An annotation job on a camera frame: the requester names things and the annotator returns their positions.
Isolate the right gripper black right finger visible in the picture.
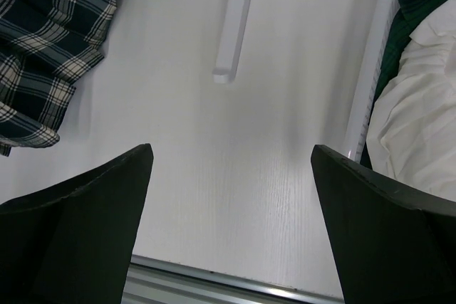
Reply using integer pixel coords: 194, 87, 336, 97
311, 145, 455, 303

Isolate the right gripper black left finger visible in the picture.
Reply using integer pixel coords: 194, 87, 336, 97
1, 144, 153, 303

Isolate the white plastic basket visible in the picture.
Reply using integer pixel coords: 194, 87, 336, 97
342, 0, 398, 162

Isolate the dark green plaid skirt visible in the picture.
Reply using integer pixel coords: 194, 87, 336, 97
374, 0, 448, 99

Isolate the navy cream plaid skirt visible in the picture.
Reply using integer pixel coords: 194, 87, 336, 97
1, 0, 117, 156

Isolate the white garment rack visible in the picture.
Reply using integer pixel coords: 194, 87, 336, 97
212, 0, 251, 84

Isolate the aluminium mounting rail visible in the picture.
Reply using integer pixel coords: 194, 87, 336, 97
130, 255, 344, 303

